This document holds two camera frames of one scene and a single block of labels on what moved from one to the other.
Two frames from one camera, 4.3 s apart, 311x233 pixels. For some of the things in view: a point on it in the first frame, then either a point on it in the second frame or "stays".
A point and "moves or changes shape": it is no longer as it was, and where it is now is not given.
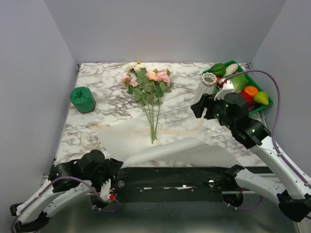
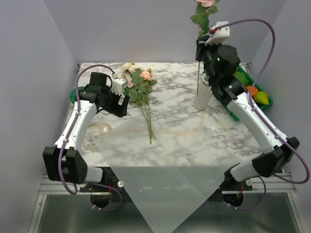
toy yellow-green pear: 262,97 stays
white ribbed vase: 207,86 stays
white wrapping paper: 175,141 moves or changes shape
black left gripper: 113,166 → 117,109
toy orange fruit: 251,90 stays
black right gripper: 198,107 → 200,47
